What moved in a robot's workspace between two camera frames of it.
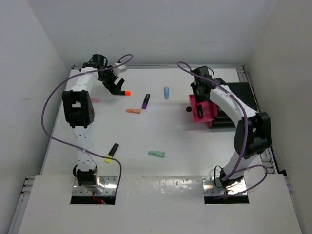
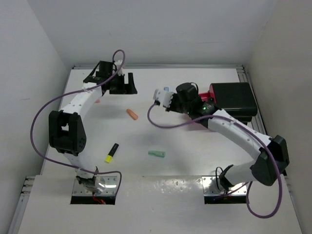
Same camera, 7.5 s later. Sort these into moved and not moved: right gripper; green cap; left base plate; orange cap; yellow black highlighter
Moved: orange cap; right gripper
Not moved: left base plate; green cap; yellow black highlighter
